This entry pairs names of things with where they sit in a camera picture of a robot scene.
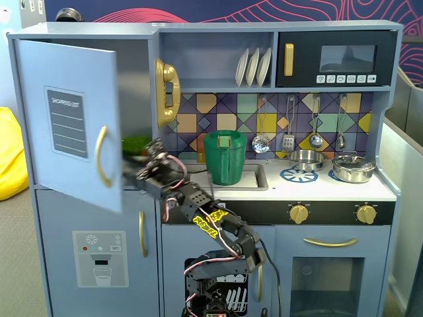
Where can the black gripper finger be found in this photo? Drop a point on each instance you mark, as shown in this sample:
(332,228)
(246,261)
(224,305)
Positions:
(132,175)
(135,160)

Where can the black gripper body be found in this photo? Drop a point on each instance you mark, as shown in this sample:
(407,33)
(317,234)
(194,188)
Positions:
(149,169)

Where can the blue shopping list door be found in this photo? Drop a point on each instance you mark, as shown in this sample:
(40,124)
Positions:
(33,132)

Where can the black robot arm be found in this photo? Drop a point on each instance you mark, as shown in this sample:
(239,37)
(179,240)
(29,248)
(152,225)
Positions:
(243,246)

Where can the blue dishwasher door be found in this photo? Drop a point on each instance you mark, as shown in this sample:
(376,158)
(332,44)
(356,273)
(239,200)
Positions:
(175,241)

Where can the blue water dispenser door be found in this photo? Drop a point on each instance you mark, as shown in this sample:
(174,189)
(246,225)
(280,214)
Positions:
(56,224)

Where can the blue toy kitchen cabinet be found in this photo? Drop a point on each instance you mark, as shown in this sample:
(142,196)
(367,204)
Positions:
(215,66)

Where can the blue oven door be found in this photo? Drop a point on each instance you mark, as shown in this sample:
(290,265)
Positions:
(284,244)

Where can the green textured toy food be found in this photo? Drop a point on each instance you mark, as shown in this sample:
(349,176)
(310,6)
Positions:
(133,144)

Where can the green plastic pitcher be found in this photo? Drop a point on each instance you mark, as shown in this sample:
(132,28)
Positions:
(224,165)

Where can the gold toy telephone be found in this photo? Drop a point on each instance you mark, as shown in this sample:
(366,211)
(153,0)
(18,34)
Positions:
(165,76)

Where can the grey toy sink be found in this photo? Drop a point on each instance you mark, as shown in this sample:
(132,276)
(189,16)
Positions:
(261,185)

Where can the metal skimmer spoon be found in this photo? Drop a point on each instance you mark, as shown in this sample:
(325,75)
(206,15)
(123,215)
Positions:
(261,144)

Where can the yellow beanbag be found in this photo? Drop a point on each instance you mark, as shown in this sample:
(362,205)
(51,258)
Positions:
(11,158)

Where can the metal slotted spatula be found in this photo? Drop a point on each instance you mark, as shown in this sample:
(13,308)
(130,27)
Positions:
(287,142)

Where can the white toy plate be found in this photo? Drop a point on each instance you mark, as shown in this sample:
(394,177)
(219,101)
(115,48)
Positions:
(264,66)
(241,67)
(252,67)

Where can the black table clamp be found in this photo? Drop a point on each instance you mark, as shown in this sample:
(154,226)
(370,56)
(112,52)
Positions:
(264,312)
(184,312)

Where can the gold stove knob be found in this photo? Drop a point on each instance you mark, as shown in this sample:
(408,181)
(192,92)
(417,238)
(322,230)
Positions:
(366,214)
(299,213)

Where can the steel frying pan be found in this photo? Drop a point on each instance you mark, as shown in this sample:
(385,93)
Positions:
(307,160)

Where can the metal ladle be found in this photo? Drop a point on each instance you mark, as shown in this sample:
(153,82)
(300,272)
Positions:
(315,141)

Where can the black round helmet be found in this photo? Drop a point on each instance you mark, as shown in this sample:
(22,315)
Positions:
(67,14)

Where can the grey locker with tags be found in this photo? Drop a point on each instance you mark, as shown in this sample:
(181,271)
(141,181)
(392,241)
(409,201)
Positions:
(31,16)

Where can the metal whisk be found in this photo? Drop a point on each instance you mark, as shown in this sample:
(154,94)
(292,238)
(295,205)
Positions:
(340,141)

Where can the steel pot with lid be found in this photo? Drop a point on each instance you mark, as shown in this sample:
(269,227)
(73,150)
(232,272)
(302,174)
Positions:
(353,166)

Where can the grey metal partition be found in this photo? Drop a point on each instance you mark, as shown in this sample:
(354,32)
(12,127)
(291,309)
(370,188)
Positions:
(396,158)

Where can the black toy microwave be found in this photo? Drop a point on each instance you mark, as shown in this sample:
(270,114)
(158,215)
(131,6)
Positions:
(386,59)

